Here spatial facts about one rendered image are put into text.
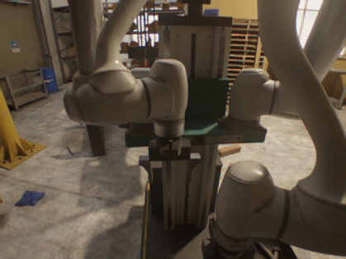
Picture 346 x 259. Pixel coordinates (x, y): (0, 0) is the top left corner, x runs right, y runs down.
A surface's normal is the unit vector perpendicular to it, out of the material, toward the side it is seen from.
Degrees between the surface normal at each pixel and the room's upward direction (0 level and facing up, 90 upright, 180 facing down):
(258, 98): 87
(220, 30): 90
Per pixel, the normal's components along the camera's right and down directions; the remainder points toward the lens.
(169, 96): 0.37, 0.37
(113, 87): 0.38, -0.08
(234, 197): -0.67, 0.15
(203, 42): 0.07, 0.44
